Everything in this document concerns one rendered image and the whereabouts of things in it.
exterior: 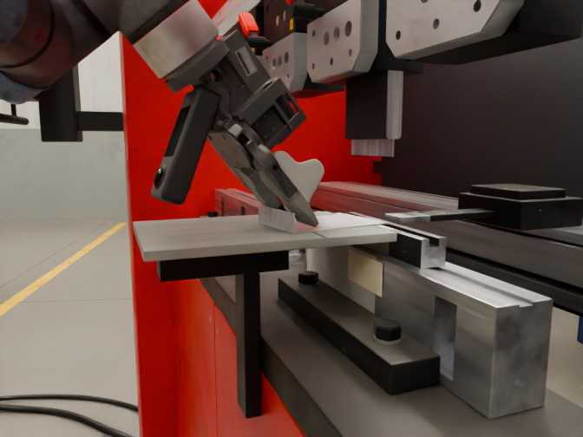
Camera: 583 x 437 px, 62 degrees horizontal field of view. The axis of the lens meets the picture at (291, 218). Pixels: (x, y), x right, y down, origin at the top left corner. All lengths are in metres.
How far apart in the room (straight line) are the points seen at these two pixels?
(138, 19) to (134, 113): 0.92
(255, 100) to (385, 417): 0.31
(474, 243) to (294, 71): 0.38
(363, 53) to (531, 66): 0.62
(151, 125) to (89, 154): 6.32
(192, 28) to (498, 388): 0.40
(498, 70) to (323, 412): 0.91
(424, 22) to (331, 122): 1.09
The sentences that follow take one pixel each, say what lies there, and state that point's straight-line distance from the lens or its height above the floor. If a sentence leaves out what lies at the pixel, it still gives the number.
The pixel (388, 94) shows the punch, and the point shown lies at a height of 1.15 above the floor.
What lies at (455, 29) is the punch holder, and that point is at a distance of 0.43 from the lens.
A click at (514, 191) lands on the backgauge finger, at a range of 0.70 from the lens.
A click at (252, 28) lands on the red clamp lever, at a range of 0.86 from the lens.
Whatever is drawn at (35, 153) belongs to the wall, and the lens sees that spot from 7.93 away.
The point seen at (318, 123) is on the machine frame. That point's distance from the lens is 1.51.
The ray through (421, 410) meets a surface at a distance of 0.45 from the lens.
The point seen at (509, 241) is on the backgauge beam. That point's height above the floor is 0.96.
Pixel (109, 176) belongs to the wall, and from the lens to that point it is 7.63.
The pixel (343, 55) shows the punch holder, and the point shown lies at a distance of 0.59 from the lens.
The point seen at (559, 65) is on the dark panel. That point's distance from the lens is 1.08.
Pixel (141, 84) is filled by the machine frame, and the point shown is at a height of 1.25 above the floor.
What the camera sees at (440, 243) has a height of 0.99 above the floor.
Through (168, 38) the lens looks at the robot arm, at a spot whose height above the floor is 1.19.
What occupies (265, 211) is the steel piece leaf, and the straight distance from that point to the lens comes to 0.57.
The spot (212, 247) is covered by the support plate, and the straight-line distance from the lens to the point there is 0.46.
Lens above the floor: 1.10
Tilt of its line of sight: 9 degrees down
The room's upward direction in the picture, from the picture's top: straight up
